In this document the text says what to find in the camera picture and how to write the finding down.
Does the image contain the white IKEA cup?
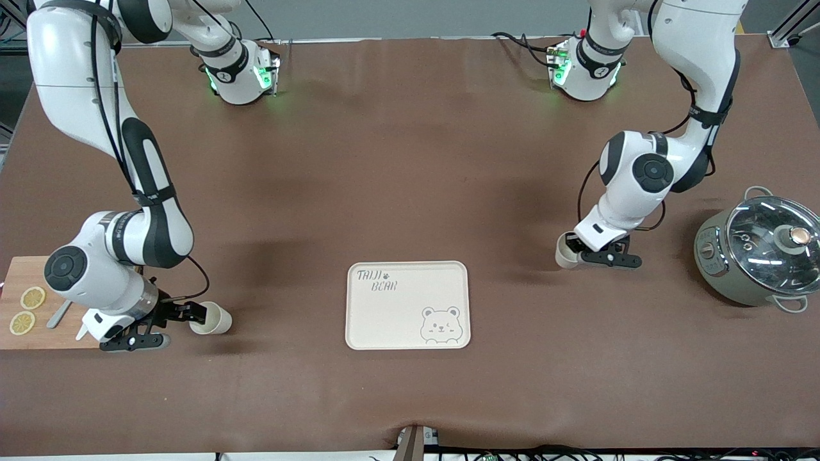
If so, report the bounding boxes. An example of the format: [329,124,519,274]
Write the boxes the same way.
[189,301,233,336]
[555,232,585,270]

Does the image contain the cream bear print tray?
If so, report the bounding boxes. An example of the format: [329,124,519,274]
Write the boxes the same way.
[345,261,472,351]

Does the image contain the grey plastic knife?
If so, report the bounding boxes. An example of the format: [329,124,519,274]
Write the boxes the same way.
[46,300,73,330]

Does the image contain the bamboo cutting board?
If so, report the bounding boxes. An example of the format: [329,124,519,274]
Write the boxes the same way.
[0,256,103,350]

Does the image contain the grey-green cooking pot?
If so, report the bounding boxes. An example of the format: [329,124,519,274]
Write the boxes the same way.
[694,186,820,314]

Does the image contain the glass pot lid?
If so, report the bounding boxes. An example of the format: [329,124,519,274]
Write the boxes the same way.
[726,195,820,296]

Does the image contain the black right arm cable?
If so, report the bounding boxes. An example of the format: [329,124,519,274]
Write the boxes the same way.
[90,10,211,303]

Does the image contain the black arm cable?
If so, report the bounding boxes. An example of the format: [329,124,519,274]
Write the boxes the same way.
[577,64,717,232]
[90,10,211,303]

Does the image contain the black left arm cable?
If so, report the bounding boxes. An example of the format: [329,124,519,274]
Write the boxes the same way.
[577,64,717,232]

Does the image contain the black table edge cables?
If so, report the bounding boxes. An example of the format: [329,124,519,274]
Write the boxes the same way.
[441,444,820,461]

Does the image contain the black base cable bundle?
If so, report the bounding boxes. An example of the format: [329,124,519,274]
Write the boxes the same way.
[491,31,559,69]

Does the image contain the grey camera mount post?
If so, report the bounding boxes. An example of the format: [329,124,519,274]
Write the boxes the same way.
[394,424,441,461]

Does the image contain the aluminium frame profile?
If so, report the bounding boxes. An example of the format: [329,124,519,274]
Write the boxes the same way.
[767,0,820,49]

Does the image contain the thin black base cable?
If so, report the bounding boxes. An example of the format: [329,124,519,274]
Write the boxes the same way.
[243,0,277,43]

